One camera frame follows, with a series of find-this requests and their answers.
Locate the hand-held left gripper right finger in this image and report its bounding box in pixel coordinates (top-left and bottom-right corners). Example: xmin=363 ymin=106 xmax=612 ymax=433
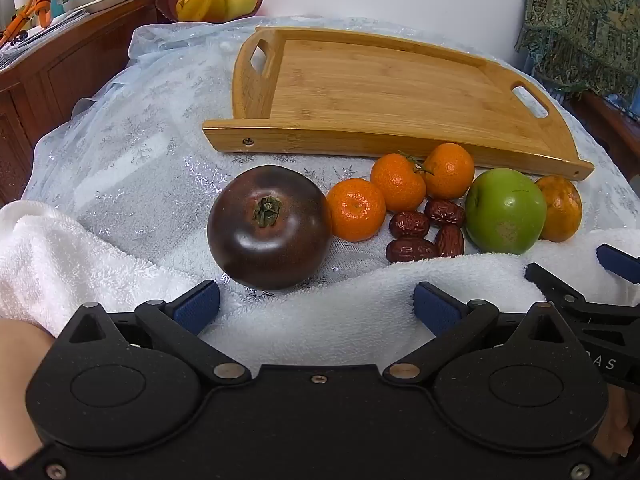
xmin=382 ymin=281 xmax=581 ymax=386

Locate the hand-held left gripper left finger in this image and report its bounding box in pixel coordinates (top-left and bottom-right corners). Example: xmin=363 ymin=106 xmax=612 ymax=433
xmin=60 ymin=280 xmax=252 ymax=387

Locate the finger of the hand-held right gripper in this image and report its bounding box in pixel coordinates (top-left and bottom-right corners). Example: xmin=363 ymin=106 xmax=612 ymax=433
xmin=596 ymin=244 xmax=640 ymax=288
xmin=525 ymin=263 xmax=640 ymax=322

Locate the red dried jujube date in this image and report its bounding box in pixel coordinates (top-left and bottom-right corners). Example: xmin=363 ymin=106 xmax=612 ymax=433
xmin=424 ymin=198 xmax=467 ymax=227
xmin=434 ymin=223 xmax=466 ymax=259
xmin=389 ymin=211 xmax=431 ymax=240
xmin=385 ymin=238 xmax=440 ymax=264

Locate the yellowish green-tinged tangerine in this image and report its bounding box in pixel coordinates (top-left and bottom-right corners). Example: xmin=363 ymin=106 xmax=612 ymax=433
xmin=535 ymin=175 xmax=584 ymax=243

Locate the green apple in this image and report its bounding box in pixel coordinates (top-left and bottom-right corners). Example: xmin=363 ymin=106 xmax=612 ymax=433
xmin=465 ymin=168 xmax=548 ymax=256

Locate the dark brown persimmon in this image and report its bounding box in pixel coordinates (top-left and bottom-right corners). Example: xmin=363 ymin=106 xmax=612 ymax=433
xmin=207 ymin=165 xmax=333 ymax=291

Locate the small orange tangerine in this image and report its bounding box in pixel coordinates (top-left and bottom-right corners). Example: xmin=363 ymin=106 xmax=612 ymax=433
xmin=326 ymin=178 xmax=387 ymax=242

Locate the orange tangerine with stem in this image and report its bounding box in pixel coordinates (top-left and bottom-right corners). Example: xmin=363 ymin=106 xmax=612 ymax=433
xmin=370 ymin=152 xmax=428 ymax=213

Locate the wooden bamboo tray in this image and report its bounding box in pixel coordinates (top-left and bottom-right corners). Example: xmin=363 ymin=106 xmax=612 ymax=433
xmin=202 ymin=26 xmax=596 ymax=181

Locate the person's right hand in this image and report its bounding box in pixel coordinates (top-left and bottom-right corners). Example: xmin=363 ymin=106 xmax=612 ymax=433
xmin=594 ymin=388 xmax=632 ymax=466

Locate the white terry towel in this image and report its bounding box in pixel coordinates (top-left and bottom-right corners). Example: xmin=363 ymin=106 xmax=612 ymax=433
xmin=0 ymin=200 xmax=640 ymax=356

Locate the brown wooden side table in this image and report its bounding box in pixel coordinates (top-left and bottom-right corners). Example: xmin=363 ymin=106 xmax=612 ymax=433
xmin=565 ymin=90 xmax=640 ymax=181

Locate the person's bare leg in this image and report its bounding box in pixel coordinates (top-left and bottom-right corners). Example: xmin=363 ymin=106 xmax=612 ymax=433
xmin=0 ymin=319 xmax=55 ymax=456

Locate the green patterned shawl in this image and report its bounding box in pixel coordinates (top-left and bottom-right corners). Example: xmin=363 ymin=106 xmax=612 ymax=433
xmin=515 ymin=0 xmax=640 ymax=106

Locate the brown wooden cabinet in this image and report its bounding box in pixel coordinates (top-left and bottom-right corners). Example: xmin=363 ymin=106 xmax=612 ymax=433
xmin=0 ymin=0 xmax=166 ymax=211

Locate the yellow starfruit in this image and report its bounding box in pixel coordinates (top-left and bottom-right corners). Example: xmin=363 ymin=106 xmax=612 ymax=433
xmin=177 ymin=0 xmax=228 ymax=23

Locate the yellow mango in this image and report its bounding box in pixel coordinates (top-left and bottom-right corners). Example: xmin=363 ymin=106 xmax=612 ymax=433
xmin=222 ymin=0 xmax=261 ymax=20

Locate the stack of papers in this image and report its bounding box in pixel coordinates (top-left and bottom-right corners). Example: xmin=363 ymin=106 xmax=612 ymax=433
xmin=0 ymin=10 xmax=91 ymax=68

